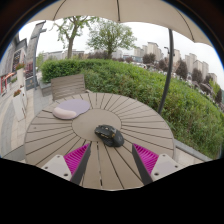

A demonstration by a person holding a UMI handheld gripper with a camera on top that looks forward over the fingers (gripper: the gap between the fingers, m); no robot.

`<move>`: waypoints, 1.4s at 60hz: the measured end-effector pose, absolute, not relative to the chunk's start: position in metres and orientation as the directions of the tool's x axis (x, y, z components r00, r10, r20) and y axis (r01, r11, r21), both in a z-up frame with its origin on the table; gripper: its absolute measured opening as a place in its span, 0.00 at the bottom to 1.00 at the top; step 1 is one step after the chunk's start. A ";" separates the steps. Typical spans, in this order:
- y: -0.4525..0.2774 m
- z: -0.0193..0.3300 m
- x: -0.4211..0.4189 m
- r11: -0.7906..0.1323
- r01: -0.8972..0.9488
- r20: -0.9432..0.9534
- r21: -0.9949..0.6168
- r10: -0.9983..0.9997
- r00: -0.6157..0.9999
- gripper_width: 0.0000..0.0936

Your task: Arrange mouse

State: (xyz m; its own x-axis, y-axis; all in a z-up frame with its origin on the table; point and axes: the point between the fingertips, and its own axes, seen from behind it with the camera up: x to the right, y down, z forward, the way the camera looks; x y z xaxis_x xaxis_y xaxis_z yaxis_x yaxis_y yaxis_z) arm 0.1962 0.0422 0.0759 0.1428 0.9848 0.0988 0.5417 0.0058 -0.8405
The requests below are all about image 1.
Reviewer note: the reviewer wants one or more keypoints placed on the green hedge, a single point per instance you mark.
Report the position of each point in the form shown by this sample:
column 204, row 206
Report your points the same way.
column 133, row 83

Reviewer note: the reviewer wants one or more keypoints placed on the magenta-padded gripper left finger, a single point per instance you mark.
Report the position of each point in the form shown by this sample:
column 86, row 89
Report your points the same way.
column 76, row 159

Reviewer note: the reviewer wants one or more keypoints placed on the distant apartment buildings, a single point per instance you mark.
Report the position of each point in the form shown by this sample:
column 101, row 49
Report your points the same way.
column 193, row 63

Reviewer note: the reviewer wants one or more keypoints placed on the black computer mouse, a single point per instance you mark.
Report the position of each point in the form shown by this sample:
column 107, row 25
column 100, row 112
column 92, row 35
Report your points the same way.
column 109, row 135

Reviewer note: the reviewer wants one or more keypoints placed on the white planter box with flowers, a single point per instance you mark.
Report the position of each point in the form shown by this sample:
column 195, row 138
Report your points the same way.
column 19, row 106

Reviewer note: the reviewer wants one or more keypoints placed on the lilac mouse pad with wrist rest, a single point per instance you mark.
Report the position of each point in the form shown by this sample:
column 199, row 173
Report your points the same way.
column 71, row 108

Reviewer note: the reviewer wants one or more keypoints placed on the dark curved umbrella pole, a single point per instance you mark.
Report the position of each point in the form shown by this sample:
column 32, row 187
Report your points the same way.
column 167, row 73

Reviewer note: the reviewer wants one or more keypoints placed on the bushy round tree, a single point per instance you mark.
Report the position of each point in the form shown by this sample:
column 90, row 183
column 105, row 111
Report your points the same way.
column 111, row 35

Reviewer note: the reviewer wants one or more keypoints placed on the thin-crowned tree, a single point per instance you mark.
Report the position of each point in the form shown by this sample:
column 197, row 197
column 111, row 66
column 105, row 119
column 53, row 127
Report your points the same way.
column 71, row 36

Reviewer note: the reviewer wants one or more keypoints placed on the beige patio umbrella canopy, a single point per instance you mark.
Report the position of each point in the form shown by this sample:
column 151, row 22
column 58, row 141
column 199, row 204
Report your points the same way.
column 143, row 10

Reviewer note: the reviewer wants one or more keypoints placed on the slatted outdoor chair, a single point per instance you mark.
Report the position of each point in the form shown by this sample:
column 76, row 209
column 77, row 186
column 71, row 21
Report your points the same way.
column 68, row 86

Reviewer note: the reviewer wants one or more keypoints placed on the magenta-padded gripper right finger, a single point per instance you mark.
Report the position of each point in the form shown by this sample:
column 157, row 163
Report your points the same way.
column 146, row 159

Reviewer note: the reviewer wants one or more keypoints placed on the tall grey sign tower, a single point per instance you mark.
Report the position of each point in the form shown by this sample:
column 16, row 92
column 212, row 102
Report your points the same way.
column 33, row 46

